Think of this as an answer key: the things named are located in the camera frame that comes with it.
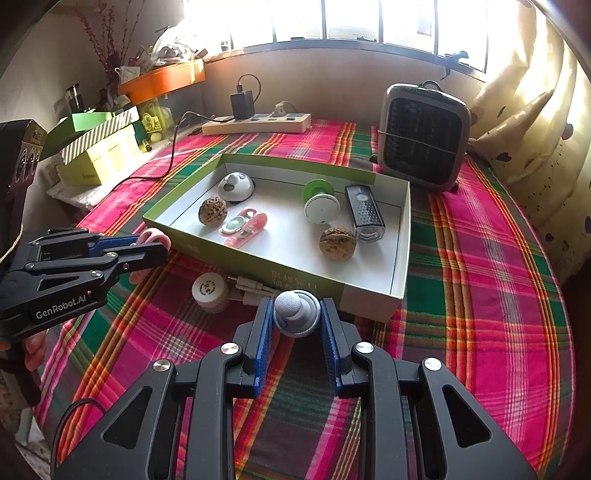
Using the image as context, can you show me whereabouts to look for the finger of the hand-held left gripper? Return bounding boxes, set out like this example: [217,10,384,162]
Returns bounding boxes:
[27,228,142,260]
[25,243,170,289]

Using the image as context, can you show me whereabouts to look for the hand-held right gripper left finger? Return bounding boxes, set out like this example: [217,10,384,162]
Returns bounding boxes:
[53,298,273,480]

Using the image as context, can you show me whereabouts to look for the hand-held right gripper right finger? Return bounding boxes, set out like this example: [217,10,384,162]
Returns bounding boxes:
[320,298,539,480]

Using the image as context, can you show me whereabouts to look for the pink white clip toy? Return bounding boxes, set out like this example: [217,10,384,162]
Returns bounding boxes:
[129,230,172,287]

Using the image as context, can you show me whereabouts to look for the grey-white round knob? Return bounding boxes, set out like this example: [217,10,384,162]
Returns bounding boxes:
[273,290,321,339]

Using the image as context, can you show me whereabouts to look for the white round jar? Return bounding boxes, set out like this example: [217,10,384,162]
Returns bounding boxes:
[191,272,230,315]

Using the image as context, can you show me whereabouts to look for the large pitted walnut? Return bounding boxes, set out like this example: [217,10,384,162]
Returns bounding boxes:
[198,196,228,225]

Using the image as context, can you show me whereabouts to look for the small smooth walnut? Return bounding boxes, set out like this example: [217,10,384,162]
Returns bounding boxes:
[320,226,358,261]

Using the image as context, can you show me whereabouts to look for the pink and teal strap case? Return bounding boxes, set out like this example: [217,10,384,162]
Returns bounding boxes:
[218,206,269,250]

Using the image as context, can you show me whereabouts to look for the white and green cardboard box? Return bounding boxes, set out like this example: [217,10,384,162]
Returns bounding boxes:
[142,152,411,324]

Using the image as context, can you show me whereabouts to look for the white egg-shaped toy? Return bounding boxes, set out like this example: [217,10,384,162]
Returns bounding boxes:
[217,172,256,204]

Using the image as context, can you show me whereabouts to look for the black and clear grater box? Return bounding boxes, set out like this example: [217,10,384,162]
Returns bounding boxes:
[345,185,387,244]

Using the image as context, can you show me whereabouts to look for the green and white spool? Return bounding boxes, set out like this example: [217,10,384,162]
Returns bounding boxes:
[302,179,343,225]

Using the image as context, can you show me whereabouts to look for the person's left hand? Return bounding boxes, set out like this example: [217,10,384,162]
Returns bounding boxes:
[21,330,49,372]

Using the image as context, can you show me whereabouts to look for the white foam sheet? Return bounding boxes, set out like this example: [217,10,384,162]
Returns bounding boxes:
[44,161,116,213]

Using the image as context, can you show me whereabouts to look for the yellow-green box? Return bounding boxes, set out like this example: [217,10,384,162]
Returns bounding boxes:
[56,124,141,186]

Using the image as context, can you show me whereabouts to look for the striped box lid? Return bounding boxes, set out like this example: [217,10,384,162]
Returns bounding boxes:
[61,107,140,166]

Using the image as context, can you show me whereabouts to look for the small yellow bag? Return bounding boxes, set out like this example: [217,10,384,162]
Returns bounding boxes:
[139,99,174,139]

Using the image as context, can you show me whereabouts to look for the plaid tablecloth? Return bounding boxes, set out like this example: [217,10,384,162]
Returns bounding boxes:
[34,117,578,480]

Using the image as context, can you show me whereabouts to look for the metal cup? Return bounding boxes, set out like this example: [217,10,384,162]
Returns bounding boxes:
[65,83,84,114]

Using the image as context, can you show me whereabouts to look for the orange box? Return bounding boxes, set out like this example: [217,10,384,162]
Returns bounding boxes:
[117,59,206,104]

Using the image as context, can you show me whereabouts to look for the beige power strip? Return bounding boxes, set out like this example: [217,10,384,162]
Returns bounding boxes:
[202,112,312,136]

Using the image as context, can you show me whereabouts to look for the black charger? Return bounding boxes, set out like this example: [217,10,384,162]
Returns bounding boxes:
[231,90,256,121]

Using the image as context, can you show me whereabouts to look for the pile of papers and bags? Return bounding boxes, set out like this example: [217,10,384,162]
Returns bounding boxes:
[124,32,232,70]

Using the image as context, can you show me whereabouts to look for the red dried branches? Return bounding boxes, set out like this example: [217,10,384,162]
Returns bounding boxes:
[76,0,134,88]

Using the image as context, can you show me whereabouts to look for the small beige heater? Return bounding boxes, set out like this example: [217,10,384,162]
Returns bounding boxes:
[376,82,472,193]

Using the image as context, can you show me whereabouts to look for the cream heart print curtain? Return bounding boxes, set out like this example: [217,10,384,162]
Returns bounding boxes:
[466,0,587,278]

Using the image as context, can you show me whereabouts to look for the black window clamp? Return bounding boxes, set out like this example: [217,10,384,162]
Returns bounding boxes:
[444,52,469,77]

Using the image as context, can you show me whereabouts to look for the white cable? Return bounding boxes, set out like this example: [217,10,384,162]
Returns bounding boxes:
[228,274,282,305]

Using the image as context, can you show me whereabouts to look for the black power cord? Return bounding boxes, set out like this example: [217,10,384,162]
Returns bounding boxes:
[115,111,232,185]

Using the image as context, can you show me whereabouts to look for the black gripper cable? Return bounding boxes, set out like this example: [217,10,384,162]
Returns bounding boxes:
[50,398,109,467]

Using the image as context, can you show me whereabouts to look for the black charger cable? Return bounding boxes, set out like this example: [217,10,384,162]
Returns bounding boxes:
[235,74,262,100]

